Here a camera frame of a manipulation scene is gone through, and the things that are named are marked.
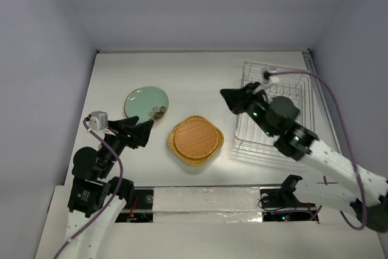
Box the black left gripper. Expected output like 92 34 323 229
98 115 153 176

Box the green flower pattern plate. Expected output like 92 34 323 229
124 86 169 123

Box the small orange woven plate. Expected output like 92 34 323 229
173 119 222 159

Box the large orange woven plate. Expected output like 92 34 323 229
167 115 225 168

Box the beige leaf pattern plate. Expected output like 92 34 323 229
153 118 165 128

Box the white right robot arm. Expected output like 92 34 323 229
220 82 387 233

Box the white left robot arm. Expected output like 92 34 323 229
55 111 154 258

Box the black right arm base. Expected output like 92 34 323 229
257 175 318 212

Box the white foam front panel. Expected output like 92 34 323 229
152 187 263 224

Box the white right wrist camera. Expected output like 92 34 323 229
258 70 279 88

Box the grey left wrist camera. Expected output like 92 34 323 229
87 111 109 133

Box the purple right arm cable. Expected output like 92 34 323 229
271 70 372 230

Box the metal wire dish rack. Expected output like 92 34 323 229
235 61 315 155

